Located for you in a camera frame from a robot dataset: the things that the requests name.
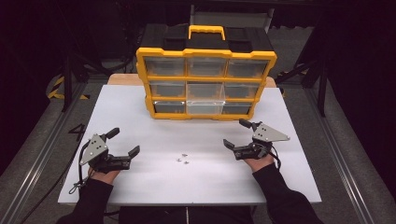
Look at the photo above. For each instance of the yellow black hazard tape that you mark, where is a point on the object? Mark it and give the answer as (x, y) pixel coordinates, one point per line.
(56, 90)

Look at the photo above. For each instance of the grid of clear cabinet drawers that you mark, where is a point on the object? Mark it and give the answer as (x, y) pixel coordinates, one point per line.
(165, 66)

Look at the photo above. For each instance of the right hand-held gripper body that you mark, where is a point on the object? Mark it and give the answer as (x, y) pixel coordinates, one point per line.
(267, 134)

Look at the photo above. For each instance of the clear plastic drawer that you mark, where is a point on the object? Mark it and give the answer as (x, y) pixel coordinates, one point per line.
(205, 102)

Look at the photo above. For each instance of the grey floor rail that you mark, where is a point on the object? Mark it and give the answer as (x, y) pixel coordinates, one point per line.
(348, 161)
(34, 168)

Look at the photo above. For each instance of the person's right hand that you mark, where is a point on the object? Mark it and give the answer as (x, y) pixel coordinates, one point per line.
(260, 163)

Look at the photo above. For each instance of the yellow black drawer cabinet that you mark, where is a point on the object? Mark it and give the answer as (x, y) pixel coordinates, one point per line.
(205, 49)

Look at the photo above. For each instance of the black metal stand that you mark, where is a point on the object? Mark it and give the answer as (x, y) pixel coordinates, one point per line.
(322, 77)
(67, 84)

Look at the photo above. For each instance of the person's left hand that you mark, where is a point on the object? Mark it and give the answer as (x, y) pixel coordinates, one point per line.
(104, 176)

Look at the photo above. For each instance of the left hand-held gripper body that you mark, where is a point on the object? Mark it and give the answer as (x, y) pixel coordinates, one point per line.
(96, 149)

